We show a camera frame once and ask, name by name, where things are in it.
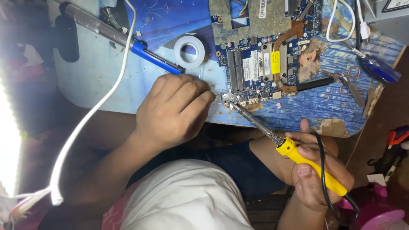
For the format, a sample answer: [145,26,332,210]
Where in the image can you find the white tape roll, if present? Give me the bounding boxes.
[173,35,206,70]

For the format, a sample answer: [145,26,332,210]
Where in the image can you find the black soldering iron cable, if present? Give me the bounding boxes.
[310,132,360,226]

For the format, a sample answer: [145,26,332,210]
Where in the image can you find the black clamp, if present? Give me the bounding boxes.
[54,14,80,63]

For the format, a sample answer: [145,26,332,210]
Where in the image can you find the thick white cable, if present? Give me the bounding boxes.
[49,0,138,206]

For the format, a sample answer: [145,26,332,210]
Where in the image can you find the blue laptop motherboard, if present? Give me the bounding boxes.
[209,0,335,108]

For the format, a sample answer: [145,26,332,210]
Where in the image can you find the pink plastic container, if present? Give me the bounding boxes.
[337,182,409,230]

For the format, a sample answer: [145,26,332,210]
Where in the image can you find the blue printed table cover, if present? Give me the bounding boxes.
[53,0,406,138]

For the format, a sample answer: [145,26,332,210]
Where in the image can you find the grey box with label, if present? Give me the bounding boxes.
[364,0,409,46]

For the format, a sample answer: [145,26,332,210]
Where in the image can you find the metal tool with blue handle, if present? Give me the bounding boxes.
[62,3,186,75]

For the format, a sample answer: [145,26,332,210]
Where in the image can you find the yellow handled soldering iron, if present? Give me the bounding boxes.
[228,102,349,197]

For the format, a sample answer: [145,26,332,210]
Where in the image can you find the person's leg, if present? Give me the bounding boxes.
[249,129,339,186]

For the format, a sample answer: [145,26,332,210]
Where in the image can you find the person's left hand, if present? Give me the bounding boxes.
[135,74,216,151]

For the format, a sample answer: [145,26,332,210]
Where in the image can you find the person's dark blue shorts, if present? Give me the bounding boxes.
[128,140,288,200]

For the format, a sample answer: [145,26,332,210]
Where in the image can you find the person's white shirt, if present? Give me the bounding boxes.
[120,159,254,230]

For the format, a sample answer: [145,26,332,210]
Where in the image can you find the looped white cable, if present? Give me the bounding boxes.
[326,0,357,43]

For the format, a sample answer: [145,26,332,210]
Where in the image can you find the metal scissors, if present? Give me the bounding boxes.
[321,66,365,108]

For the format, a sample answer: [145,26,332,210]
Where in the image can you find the bright light strip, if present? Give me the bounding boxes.
[0,77,23,198]

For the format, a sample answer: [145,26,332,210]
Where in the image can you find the white cable with plug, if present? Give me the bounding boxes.
[356,0,371,40]

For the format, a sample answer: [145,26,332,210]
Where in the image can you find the red and white wires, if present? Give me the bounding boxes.
[8,188,52,223]

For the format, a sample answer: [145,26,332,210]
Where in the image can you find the person's right hand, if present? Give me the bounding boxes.
[284,119,355,212]

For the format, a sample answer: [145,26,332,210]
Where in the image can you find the pink floral cloth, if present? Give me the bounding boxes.
[102,182,141,230]

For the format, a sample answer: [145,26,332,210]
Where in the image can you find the blue handled screwdriver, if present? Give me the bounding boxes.
[331,33,401,84]

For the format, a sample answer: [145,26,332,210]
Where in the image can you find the red handled tool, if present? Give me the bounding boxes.
[387,126,409,149]

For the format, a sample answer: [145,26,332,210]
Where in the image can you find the thin black cable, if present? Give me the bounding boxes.
[354,0,363,61]

